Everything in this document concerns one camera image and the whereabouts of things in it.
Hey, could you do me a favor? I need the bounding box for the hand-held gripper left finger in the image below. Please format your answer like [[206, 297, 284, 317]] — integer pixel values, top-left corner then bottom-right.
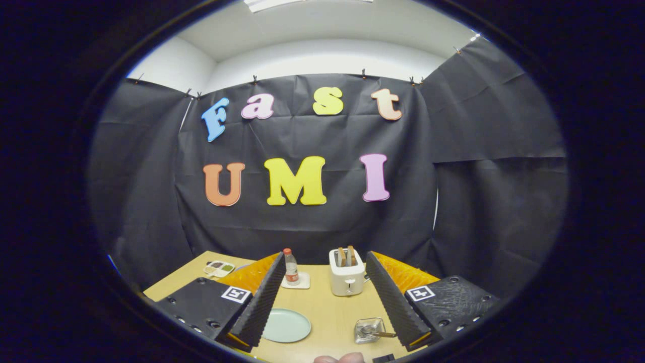
[[154, 251, 287, 353]]

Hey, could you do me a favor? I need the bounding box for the black backdrop cloth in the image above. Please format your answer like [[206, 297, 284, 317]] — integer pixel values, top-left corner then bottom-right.
[[87, 36, 570, 298]]

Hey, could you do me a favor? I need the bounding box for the white divided sauce tray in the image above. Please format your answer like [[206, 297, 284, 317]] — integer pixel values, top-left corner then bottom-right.
[[203, 260, 236, 278]]

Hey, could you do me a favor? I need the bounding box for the metal wire basket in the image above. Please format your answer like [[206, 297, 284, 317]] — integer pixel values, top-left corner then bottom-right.
[[354, 317, 389, 344]]

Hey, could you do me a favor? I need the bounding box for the clear water bottle red cap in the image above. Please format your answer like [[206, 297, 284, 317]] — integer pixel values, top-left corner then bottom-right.
[[282, 248, 300, 286]]

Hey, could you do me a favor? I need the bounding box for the white toaster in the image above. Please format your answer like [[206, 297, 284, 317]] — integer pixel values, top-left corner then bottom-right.
[[329, 247, 367, 297]]

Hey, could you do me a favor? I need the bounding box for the white square coaster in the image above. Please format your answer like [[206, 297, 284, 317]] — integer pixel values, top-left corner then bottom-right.
[[280, 272, 311, 290]]

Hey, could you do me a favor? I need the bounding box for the pale green round plate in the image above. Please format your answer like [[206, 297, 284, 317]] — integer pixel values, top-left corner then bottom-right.
[[261, 308, 312, 344]]

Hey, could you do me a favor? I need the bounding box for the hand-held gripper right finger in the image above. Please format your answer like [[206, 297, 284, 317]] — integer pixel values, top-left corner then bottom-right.
[[365, 251, 500, 352]]

